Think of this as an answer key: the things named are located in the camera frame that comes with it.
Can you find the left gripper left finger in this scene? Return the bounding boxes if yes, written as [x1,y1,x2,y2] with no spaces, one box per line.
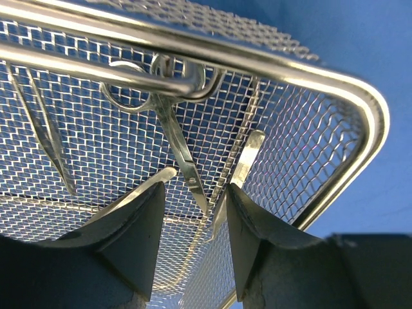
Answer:
[1,182,165,308]

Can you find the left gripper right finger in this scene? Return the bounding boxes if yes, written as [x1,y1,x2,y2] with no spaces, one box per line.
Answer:
[226,184,411,308]

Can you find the wire mesh instrument tray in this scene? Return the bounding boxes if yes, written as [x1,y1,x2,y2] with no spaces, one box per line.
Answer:
[1,1,389,308]

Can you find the blue surgical drape cloth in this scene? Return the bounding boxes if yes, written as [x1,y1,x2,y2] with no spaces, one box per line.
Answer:
[207,1,411,236]

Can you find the steel forceps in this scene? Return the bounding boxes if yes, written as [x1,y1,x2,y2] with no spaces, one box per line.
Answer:
[84,130,265,243]

